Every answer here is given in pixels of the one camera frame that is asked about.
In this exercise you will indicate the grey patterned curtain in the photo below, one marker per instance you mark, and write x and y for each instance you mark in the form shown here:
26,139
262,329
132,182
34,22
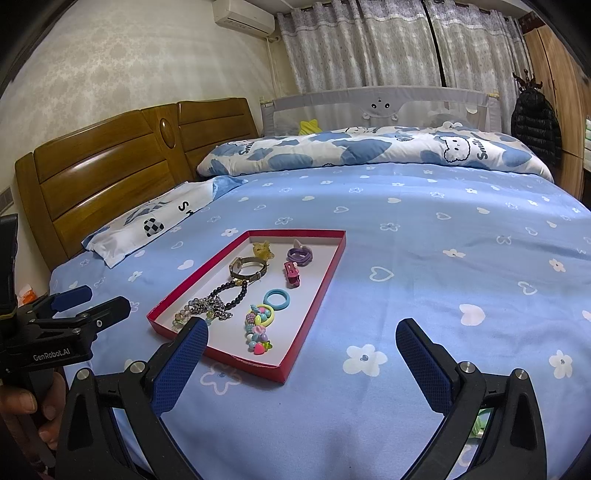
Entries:
480,46
351,46

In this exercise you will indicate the white blue cartoon quilt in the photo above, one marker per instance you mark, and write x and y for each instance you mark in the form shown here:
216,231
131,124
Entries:
323,152

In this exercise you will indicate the yellow hair clip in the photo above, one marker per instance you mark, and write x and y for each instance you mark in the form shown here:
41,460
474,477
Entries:
262,250

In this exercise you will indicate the red shallow box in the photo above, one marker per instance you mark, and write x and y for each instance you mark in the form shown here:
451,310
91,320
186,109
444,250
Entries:
318,277

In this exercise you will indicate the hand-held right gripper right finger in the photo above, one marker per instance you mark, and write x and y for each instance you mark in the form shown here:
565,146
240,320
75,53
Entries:
425,364

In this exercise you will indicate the dark coat rack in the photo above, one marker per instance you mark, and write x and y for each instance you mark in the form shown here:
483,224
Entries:
526,79

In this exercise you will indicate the green white box stack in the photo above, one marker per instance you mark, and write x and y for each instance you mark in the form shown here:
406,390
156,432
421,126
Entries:
587,143

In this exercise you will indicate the person's left hand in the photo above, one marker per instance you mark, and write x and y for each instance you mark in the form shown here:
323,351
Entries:
16,401

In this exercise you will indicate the yellow green plush toy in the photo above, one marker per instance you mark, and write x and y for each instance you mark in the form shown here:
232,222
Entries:
309,125

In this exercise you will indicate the blue flower print bedsheet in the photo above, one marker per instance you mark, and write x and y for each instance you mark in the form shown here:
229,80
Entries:
415,230

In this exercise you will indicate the white air conditioner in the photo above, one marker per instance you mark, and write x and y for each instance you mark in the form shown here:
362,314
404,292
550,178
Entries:
242,18

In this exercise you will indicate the wooden headboard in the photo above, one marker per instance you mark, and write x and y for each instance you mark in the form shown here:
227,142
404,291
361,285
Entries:
92,184

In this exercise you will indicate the white blue pillow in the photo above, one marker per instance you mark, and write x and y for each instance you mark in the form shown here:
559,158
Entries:
138,226

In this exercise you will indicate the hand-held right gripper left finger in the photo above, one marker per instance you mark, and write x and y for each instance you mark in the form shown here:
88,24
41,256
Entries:
180,364

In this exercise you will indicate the black puffer jacket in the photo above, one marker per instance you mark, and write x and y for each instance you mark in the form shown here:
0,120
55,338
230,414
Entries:
535,124

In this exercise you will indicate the pink hair clip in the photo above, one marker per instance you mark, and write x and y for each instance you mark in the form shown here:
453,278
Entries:
292,273

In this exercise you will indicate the wooden wardrobe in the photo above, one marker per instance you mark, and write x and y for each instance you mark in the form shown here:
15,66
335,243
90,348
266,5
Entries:
568,92

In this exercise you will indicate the small orange object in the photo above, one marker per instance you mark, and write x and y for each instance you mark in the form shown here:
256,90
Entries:
27,294

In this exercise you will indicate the grey bed guard rail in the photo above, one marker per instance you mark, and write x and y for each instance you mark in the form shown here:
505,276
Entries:
323,104

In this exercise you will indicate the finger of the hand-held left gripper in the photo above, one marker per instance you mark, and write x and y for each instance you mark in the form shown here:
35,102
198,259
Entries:
111,311
71,296

